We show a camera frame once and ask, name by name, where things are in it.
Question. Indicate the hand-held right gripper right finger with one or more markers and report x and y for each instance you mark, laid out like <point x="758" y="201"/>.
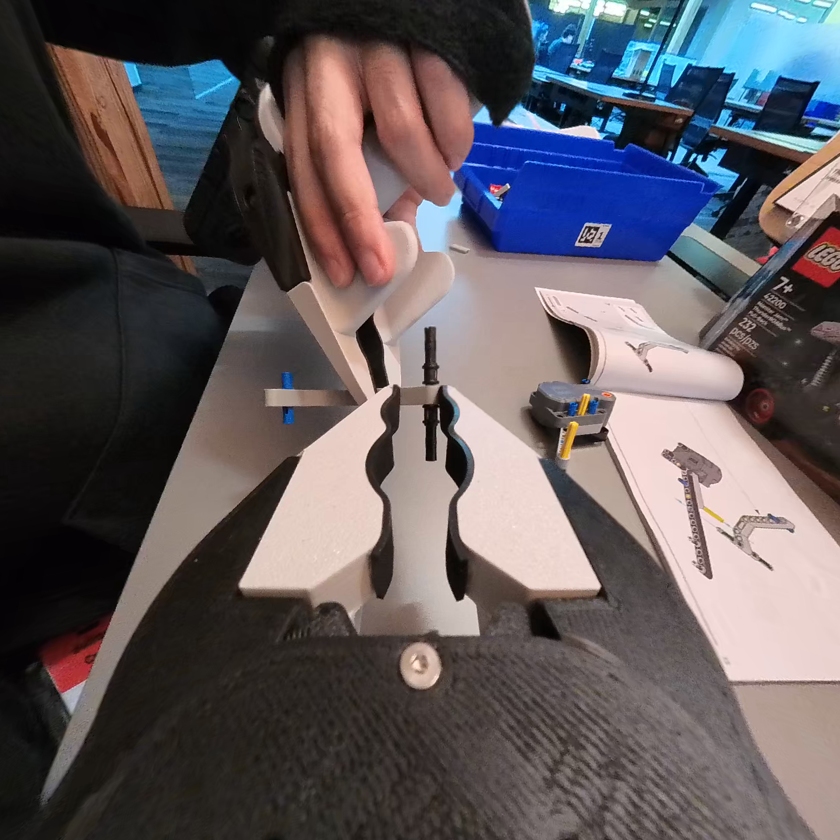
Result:
<point x="525" y="518"/>

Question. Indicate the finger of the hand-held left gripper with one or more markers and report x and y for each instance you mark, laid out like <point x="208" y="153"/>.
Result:
<point x="334" y="341"/>
<point x="413" y="289"/>

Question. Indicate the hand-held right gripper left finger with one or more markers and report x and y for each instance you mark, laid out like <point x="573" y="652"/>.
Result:
<point x="315" y="518"/>

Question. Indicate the grey desk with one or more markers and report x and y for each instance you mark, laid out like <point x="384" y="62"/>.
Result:
<point x="499" y="328"/>

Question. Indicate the dark background desk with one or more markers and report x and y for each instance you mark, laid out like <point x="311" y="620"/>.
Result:
<point x="610" y="95"/>

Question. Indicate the wooden background desk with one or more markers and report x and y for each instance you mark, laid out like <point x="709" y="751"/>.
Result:
<point x="768" y="141"/>

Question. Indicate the person's left hand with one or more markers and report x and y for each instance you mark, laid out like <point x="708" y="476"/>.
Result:
<point x="348" y="131"/>

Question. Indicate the yellow toy axle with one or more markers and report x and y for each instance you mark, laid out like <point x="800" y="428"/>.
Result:
<point x="565" y="446"/>

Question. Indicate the grey pull-back motor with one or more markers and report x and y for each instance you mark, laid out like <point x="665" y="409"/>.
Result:
<point x="551" y="403"/>

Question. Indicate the red toy piece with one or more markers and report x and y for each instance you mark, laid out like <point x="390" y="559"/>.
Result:
<point x="500" y="190"/>

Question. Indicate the blue plastic bin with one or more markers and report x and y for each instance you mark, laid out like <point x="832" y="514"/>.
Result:
<point x="558" y="216"/>

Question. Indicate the person's black rose sweater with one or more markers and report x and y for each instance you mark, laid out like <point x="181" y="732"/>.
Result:
<point x="65" y="328"/>

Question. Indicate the white instruction booklet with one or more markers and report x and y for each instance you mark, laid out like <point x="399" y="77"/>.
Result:
<point x="774" y="590"/>

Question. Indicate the red package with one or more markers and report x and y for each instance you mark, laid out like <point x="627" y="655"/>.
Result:
<point x="72" y="656"/>

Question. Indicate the grey rounded-corner table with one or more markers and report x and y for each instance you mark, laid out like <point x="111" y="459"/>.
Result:
<point x="712" y="259"/>

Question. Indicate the toy truck box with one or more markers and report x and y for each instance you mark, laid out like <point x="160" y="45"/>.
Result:
<point x="807" y="367"/>

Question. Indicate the black office chair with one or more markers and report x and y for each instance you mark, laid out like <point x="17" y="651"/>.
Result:
<point x="787" y="105"/>
<point x="705" y="98"/>

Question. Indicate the beige printed paper bag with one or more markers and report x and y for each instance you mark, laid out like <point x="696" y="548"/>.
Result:
<point x="807" y="190"/>

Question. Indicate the wooden post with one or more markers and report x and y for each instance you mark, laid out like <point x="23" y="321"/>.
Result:
<point x="111" y="144"/>

